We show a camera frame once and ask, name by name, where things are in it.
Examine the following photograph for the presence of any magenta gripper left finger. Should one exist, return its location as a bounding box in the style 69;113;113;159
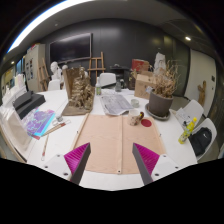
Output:
64;143;91;185

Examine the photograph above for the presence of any beige cloth mat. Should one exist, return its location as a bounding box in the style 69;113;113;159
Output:
72;114;165;174

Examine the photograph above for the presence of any wrapped white statue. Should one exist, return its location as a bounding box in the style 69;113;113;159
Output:
154;53;166;74

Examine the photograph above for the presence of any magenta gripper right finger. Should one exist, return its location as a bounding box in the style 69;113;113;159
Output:
132;143;159;185

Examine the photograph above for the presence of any brown clay relief sculpture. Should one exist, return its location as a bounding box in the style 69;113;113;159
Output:
62;67;95;116

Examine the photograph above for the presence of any dark wall screen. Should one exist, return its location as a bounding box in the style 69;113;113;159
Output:
49;33;92;63

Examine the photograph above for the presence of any wooden mannequin figure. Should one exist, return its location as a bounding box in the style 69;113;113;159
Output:
198;80;206;106

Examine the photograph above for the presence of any wooden easel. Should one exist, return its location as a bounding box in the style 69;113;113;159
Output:
88;53;106;77

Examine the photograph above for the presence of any floral ceramic mug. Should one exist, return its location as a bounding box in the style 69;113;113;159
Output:
128;109;144;126

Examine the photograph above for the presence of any grey glass jar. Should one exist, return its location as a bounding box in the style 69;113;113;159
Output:
115;80;122;92

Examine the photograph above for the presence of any small green spray bottle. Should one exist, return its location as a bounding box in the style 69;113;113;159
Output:
95;77;101;95

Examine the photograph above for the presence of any paint brush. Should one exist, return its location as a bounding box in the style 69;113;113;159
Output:
41;134;49;161

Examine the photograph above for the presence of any black backpack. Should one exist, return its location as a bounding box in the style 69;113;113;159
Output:
189;127;212;156

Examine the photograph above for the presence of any yellow drink bottle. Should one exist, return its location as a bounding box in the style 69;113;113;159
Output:
178;117;197;144

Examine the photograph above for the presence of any clear plastic sleeve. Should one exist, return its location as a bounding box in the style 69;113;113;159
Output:
1;107;31;156

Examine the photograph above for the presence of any red box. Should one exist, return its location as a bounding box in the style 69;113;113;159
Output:
132;59;150;72

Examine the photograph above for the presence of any newspaper sheet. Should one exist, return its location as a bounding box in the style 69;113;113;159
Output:
100;94;133;116

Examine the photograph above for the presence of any grey pot with dried plant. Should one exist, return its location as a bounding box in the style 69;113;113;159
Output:
148;60;179;118

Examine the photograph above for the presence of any white chair with backpack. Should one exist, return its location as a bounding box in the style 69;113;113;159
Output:
192;118;217;159

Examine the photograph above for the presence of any white chair with papers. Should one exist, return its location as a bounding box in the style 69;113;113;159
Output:
175;100;204;128

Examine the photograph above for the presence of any white chair behind table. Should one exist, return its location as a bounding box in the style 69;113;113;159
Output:
99;73;116;87

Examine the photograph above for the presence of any red round coaster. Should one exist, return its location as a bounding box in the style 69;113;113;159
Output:
141;119;152;127

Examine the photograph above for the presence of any small ink jar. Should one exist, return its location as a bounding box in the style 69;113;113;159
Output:
56;115;63;122

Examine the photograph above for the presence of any black box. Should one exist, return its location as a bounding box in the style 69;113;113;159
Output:
13;91;45;119

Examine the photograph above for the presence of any cardboard box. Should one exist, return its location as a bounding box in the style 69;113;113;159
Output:
134;74;156;99

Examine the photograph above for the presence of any white plaster bust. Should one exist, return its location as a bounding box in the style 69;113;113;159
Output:
50;62;61;80

